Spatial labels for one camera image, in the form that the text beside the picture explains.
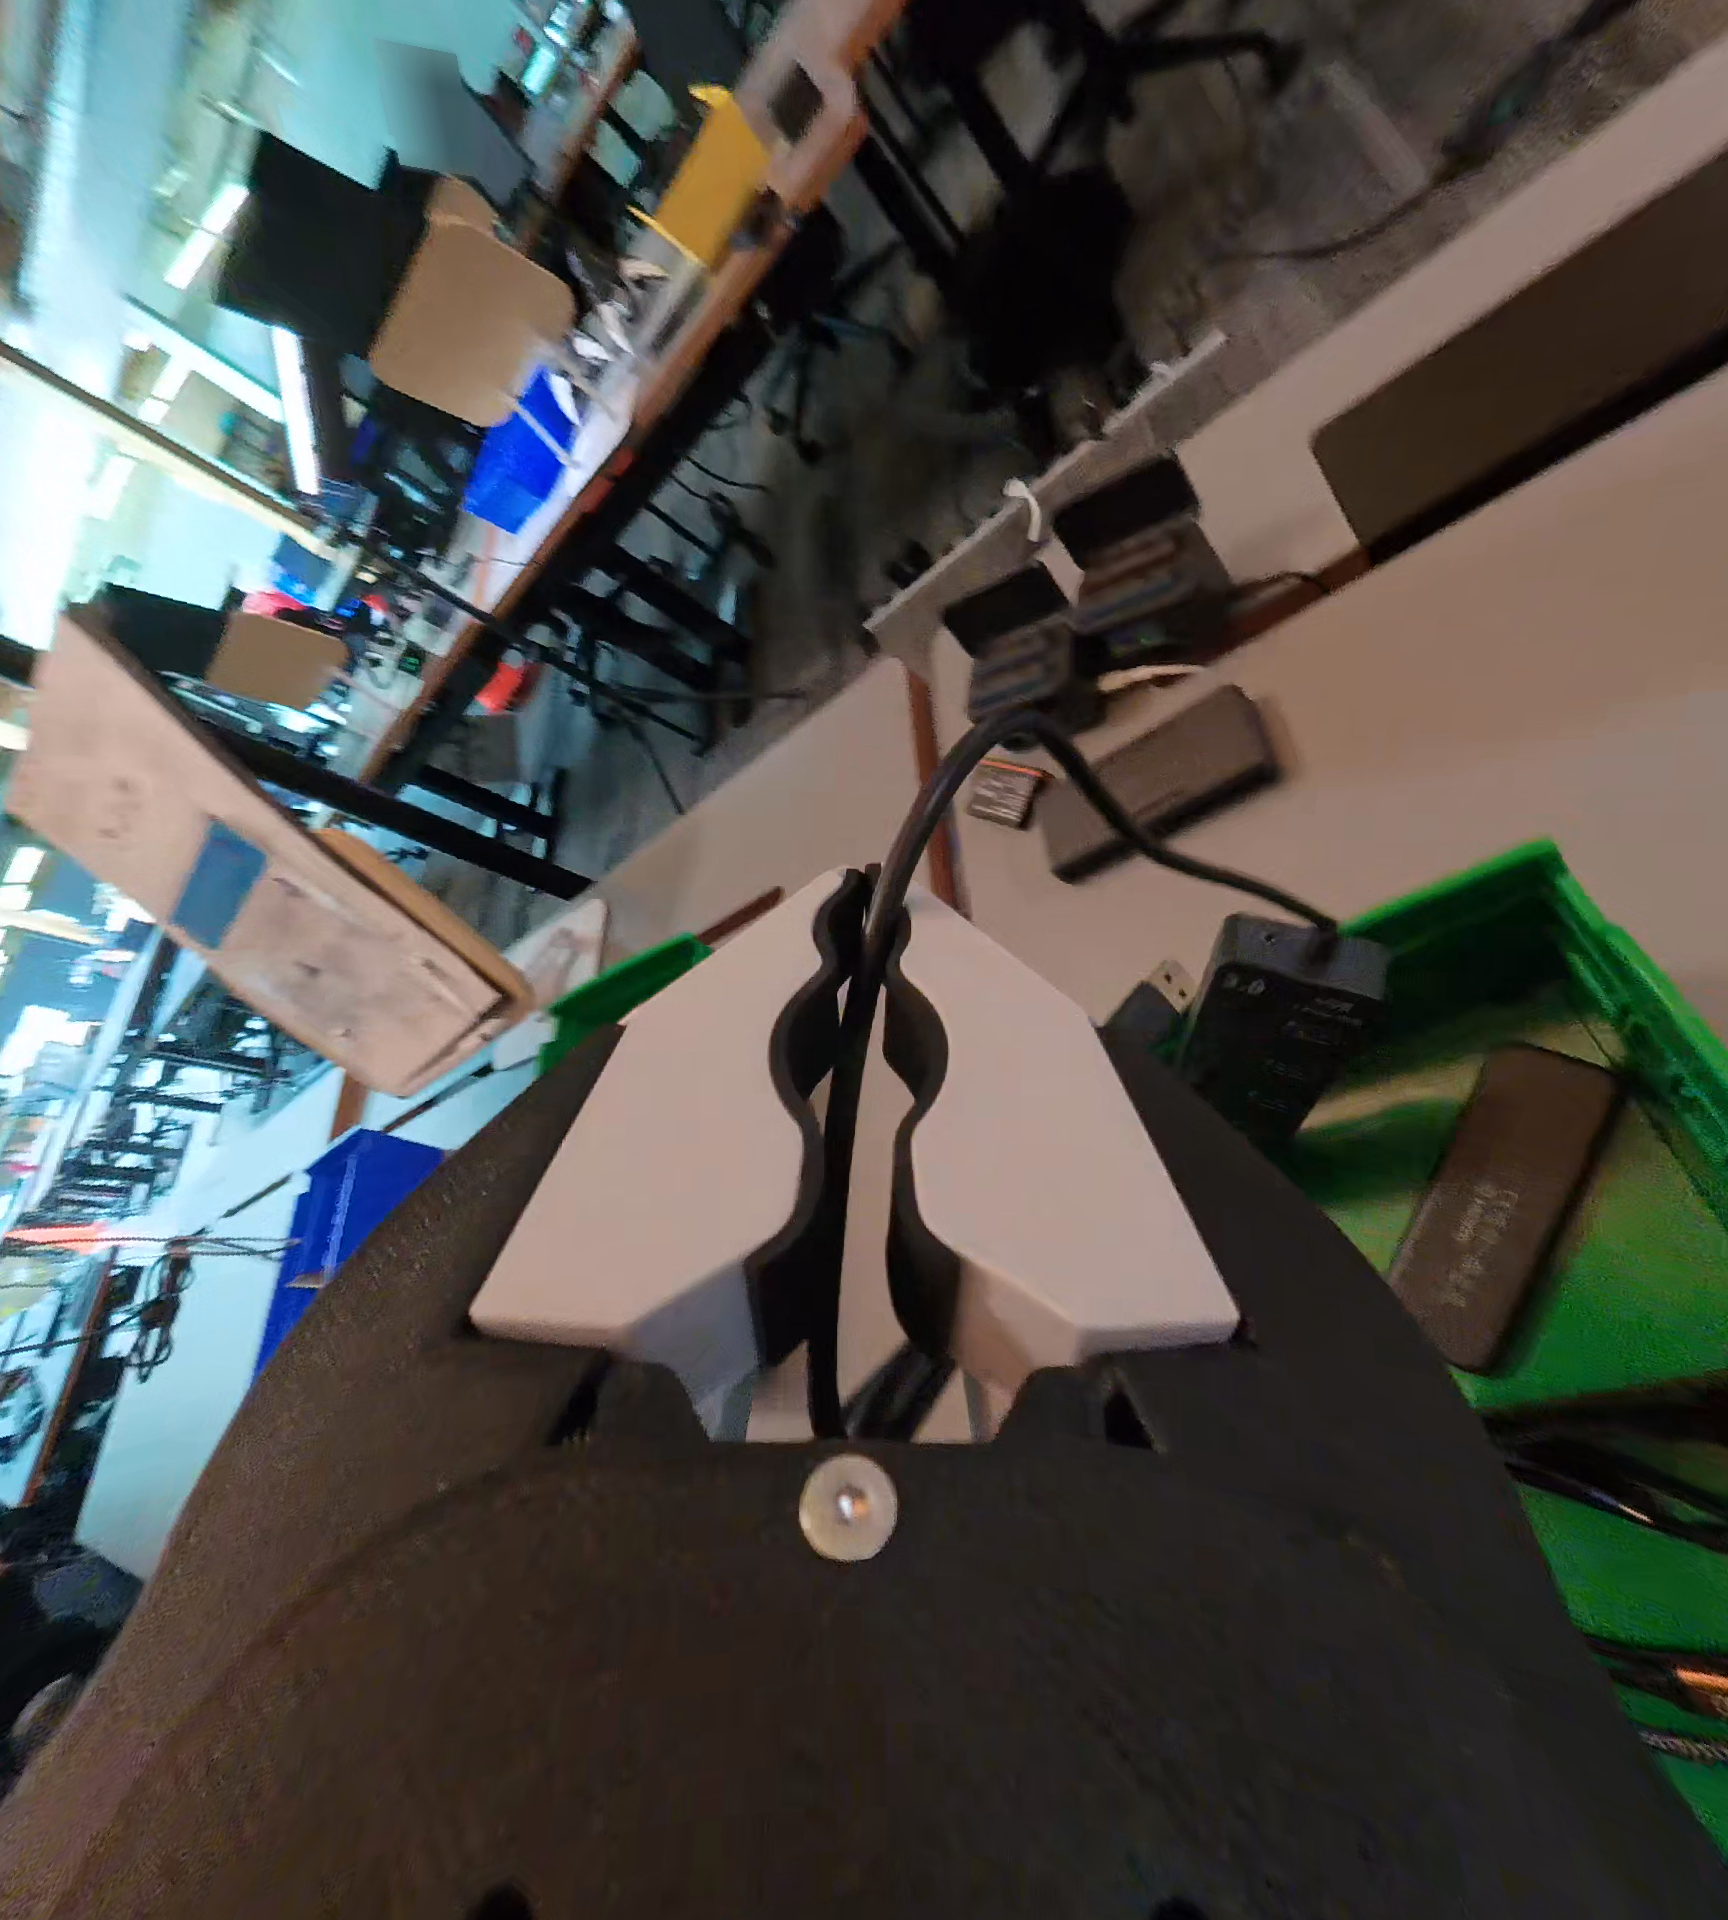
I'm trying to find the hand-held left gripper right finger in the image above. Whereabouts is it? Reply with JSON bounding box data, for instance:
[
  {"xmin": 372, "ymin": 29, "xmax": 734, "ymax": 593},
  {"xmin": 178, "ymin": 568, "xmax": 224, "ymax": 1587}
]
[{"xmin": 882, "ymin": 882, "xmax": 1245, "ymax": 1431}]

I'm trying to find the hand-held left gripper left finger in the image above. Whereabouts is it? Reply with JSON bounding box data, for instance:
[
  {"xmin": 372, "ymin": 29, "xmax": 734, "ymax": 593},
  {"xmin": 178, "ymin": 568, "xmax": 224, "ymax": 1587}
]
[{"xmin": 468, "ymin": 866, "xmax": 871, "ymax": 1438}]

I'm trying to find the black hub cable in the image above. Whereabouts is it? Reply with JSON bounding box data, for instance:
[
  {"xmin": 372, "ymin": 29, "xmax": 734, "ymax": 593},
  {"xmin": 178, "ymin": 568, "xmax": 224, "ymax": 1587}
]
[{"xmin": 804, "ymin": 713, "xmax": 1354, "ymax": 1434}]

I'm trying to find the green plastic bin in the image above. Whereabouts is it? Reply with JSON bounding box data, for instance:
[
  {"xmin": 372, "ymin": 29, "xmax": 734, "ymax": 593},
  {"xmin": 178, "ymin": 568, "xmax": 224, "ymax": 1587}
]
[{"xmin": 535, "ymin": 840, "xmax": 1728, "ymax": 1920}]

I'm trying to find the dark desk mat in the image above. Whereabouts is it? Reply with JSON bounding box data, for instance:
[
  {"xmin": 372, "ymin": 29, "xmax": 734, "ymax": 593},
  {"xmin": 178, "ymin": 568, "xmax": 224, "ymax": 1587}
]
[{"xmin": 1310, "ymin": 91, "xmax": 1728, "ymax": 570}]

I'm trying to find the black USB adapter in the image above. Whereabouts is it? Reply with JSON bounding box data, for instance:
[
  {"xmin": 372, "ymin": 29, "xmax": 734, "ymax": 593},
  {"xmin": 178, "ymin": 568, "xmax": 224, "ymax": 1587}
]
[{"xmin": 1104, "ymin": 956, "xmax": 1200, "ymax": 1052}]

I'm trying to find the blue plastic bin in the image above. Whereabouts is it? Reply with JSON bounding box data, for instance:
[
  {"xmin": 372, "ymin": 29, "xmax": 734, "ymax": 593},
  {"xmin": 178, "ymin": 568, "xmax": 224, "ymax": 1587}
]
[{"xmin": 257, "ymin": 1133, "xmax": 446, "ymax": 1375}]

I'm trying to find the black external drive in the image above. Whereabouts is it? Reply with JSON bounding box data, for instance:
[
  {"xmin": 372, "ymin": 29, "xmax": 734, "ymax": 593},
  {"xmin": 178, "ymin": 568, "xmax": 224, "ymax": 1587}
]
[{"xmin": 1040, "ymin": 684, "xmax": 1285, "ymax": 882}]

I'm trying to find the black rounded power bank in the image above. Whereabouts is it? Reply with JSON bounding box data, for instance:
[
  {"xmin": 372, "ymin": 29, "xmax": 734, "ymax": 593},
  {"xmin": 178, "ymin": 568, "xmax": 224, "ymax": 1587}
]
[{"xmin": 1380, "ymin": 1045, "xmax": 1626, "ymax": 1375}]

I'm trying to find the wooden board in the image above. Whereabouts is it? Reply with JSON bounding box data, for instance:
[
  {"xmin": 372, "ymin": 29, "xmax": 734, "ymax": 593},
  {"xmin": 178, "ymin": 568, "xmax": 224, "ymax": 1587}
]
[{"xmin": 6, "ymin": 606, "xmax": 536, "ymax": 1098}]

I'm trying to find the black battery charger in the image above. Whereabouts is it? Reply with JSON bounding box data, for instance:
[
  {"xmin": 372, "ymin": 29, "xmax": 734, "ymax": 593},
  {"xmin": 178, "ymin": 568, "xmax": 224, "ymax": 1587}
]
[
  {"xmin": 942, "ymin": 566, "xmax": 1106, "ymax": 730},
  {"xmin": 1057, "ymin": 454, "xmax": 1234, "ymax": 654}
]

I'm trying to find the black and tan panel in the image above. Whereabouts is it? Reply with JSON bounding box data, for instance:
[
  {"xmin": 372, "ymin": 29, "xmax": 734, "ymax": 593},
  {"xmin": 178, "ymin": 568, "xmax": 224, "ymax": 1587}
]
[
  {"xmin": 98, "ymin": 585, "xmax": 352, "ymax": 717},
  {"xmin": 218, "ymin": 132, "xmax": 576, "ymax": 430}
]

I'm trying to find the blue storage crate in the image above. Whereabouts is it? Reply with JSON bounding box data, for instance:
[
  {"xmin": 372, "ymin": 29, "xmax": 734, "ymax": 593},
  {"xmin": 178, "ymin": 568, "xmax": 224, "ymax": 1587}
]
[{"xmin": 467, "ymin": 366, "xmax": 582, "ymax": 535}]

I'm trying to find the long wooden workbench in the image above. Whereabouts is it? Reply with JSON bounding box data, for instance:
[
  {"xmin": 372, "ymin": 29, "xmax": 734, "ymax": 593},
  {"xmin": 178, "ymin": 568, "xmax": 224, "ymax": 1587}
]
[{"xmin": 355, "ymin": 0, "xmax": 913, "ymax": 783}]

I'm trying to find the black office chair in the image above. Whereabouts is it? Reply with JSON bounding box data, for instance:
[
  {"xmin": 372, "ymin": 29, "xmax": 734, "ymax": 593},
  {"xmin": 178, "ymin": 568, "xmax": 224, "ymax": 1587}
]
[{"xmin": 938, "ymin": 0, "xmax": 1303, "ymax": 438}]

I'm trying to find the yellow plastic bin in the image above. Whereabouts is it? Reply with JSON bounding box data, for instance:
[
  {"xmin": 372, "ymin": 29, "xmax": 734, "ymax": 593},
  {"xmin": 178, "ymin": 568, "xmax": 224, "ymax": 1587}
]
[{"xmin": 649, "ymin": 87, "xmax": 777, "ymax": 272}]

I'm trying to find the black cable copper plug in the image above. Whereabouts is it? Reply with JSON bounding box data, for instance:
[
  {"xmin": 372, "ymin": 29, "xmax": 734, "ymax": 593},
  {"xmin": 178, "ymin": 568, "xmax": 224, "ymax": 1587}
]
[
  {"xmin": 1590, "ymin": 1632, "xmax": 1728, "ymax": 1776},
  {"xmin": 1470, "ymin": 1364, "xmax": 1728, "ymax": 1581}
]

